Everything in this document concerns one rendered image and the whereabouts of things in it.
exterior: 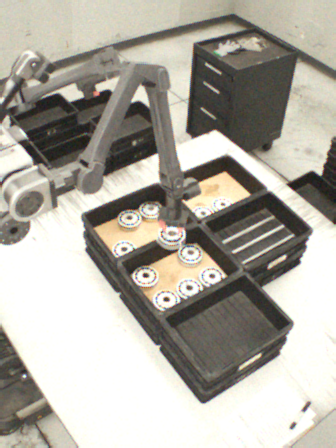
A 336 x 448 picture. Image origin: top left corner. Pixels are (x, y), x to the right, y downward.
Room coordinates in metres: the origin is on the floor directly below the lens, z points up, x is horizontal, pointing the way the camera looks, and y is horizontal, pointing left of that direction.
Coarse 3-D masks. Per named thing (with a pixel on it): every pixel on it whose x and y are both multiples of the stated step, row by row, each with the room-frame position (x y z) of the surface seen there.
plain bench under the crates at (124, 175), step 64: (128, 192) 1.89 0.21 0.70; (0, 256) 1.42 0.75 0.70; (64, 256) 1.45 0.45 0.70; (320, 256) 1.55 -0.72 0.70; (0, 320) 1.08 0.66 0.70; (64, 320) 1.11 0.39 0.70; (128, 320) 1.14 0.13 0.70; (320, 320) 1.19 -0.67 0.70; (64, 384) 0.82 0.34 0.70; (128, 384) 0.85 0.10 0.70; (256, 384) 0.88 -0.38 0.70; (320, 384) 0.89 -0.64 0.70
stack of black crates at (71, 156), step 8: (80, 136) 2.63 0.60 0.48; (88, 136) 2.64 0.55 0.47; (56, 144) 2.53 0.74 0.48; (64, 144) 2.55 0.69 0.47; (72, 144) 2.59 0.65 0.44; (80, 144) 2.62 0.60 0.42; (48, 152) 2.48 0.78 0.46; (56, 152) 2.51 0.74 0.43; (64, 152) 2.55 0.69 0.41; (72, 152) 2.58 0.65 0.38; (80, 152) 2.59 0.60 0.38; (48, 160) 2.47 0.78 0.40; (56, 160) 2.49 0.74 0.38; (64, 160) 2.50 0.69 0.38; (72, 160) 2.50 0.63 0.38; (56, 168) 2.42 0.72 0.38; (104, 168) 2.43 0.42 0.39
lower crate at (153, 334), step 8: (120, 288) 1.22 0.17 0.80; (120, 296) 1.25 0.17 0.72; (128, 296) 1.18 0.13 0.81; (128, 304) 1.20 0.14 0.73; (136, 312) 1.15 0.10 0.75; (136, 320) 1.13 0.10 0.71; (144, 320) 1.09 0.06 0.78; (144, 328) 1.10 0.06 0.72; (152, 328) 1.04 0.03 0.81; (152, 336) 1.05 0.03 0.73
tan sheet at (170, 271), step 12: (204, 252) 1.42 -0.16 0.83; (156, 264) 1.34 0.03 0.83; (168, 264) 1.34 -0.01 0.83; (180, 264) 1.34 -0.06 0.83; (204, 264) 1.35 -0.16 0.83; (216, 264) 1.36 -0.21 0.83; (168, 276) 1.28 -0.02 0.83; (180, 276) 1.28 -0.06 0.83; (192, 276) 1.29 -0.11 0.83; (156, 288) 1.21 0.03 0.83; (168, 288) 1.22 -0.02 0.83
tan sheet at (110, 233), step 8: (104, 224) 1.54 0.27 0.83; (112, 224) 1.54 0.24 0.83; (144, 224) 1.56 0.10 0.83; (152, 224) 1.56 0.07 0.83; (104, 232) 1.49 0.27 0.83; (112, 232) 1.49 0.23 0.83; (120, 232) 1.50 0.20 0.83; (128, 232) 1.50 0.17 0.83; (136, 232) 1.50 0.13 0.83; (144, 232) 1.51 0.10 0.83; (152, 232) 1.51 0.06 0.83; (104, 240) 1.45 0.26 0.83; (112, 240) 1.45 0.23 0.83; (120, 240) 1.45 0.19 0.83; (128, 240) 1.46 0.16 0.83; (136, 240) 1.46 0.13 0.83; (144, 240) 1.46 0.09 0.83; (152, 240) 1.47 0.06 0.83
